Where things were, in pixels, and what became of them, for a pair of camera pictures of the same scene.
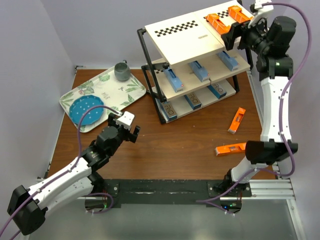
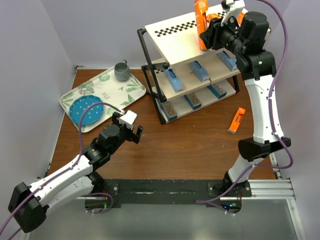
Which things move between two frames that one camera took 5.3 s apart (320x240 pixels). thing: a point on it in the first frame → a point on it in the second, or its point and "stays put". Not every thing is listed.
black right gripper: x=239 y=30 → x=211 y=37
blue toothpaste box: x=200 y=72 stays put
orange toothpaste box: x=231 y=148 → x=201 y=8
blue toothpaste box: x=231 y=62 stays put
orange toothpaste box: x=238 y=116 stays put
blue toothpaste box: x=175 y=81 stays put
